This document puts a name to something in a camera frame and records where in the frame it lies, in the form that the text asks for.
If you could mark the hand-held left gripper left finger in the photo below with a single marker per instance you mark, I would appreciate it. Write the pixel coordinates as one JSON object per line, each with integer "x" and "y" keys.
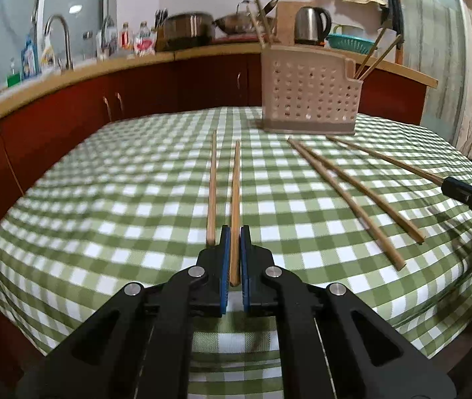
{"x": 224, "y": 266}

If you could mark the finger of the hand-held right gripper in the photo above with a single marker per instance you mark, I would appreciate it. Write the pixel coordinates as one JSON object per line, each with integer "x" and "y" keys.
{"x": 462, "y": 191}

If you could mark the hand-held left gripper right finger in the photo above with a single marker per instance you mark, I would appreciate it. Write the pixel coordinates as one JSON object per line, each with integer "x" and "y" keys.
{"x": 245, "y": 266}

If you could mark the wooden chopstick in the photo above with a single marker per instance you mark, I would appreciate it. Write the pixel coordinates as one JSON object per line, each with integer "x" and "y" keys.
{"x": 385, "y": 158}
{"x": 381, "y": 57}
{"x": 265, "y": 27}
{"x": 363, "y": 194}
{"x": 346, "y": 202}
{"x": 370, "y": 53}
{"x": 236, "y": 195}
{"x": 259, "y": 14}
{"x": 255, "y": 28}
{"x": 211, "y": 187}

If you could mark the beige perforated plastic utensil holder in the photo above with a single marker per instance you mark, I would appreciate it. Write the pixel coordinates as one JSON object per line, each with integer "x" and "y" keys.
{"x": 302, "y": 91}

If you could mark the green checkered tablecloth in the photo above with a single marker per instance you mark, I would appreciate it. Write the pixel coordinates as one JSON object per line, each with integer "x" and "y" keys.
{"x": 136, "y": 199}

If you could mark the wood-framed sliding glass door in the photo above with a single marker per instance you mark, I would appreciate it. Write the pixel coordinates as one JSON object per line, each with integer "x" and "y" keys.
{"x": 431, "y": 58}

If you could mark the tall white plastic container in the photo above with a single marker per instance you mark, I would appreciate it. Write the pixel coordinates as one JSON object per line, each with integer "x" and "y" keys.
{"x": 397, "y": 55}

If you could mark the teal plastic colander basket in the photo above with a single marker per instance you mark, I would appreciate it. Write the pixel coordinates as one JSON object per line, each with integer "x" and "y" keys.
{"x": 348, "y": 43}

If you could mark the steel electric kettle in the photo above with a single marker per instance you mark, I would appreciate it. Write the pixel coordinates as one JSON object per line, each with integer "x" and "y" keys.
{"x": 308, "y": 25}

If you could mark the red induction cooker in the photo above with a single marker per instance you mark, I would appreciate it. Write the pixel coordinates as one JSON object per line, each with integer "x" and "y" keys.
{"x": 236, "y": 38}

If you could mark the red and white pouch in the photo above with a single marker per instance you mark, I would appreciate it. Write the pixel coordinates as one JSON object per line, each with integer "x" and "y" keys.
{"x": 144, "y": 45}

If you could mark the wooden knife block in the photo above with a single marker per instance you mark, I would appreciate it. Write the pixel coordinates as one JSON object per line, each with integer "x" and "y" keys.
{"x": 159, "y": 39}

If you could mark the dark rice cooker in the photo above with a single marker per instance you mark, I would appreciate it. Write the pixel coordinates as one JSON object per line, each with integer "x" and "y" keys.
{"x": 188, "y": 31}

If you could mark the beige kitchen countertop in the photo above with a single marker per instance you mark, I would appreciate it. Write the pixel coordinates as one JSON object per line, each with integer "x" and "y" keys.
{"x": 74, "y": 81}

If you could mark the steel wok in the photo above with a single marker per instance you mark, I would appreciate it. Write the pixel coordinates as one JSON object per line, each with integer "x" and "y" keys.
{"x": 231, "y": 25}

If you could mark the wooden cutting board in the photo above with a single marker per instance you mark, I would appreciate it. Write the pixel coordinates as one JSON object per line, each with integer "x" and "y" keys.
{"x": 285, "y": 20}

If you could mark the cooking oil bottle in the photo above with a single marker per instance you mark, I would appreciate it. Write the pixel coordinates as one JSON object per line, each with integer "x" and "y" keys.
{"x": 125, "y": 37}

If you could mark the small chrome tap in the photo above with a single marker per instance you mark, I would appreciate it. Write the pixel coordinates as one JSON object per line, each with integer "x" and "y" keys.
{"x": 107, "y": 37}

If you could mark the glass jar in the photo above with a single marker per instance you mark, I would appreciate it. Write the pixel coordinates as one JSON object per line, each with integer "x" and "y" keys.
{"x": 88, "y": 45}

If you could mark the tall chrome faucet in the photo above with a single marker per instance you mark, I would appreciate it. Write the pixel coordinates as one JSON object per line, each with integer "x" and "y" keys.
{"x": 67, "y": 50}

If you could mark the white spray cleaner bottle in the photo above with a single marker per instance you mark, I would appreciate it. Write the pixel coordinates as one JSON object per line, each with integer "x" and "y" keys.
{"x": 48, "y": 56}

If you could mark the green soap dispenser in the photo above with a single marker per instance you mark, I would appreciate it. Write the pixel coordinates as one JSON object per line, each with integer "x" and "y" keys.
{"x": 13, "y": 79}

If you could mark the blue detergent bottle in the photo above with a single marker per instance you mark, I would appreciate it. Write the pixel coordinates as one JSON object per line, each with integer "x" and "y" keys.
{"x": 29, "y": 60}

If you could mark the aluminium sliding window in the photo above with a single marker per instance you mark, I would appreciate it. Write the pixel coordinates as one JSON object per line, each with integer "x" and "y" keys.
{"x": 7, "y": 20}

